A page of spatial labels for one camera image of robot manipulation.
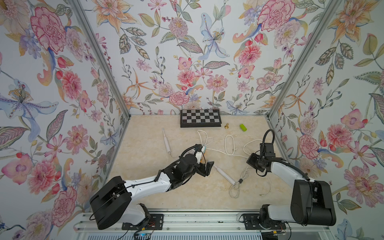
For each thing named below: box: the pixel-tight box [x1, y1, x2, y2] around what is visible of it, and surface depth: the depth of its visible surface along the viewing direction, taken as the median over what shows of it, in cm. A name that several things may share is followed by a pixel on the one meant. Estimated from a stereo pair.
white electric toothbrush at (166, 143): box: [162, 128, 172, 154], surface depth 105 cm
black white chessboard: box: [180, 109, 222, 128], surface depth 119 cm
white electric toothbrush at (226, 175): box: [213, 164, 236, 185], surface depth 90 cm
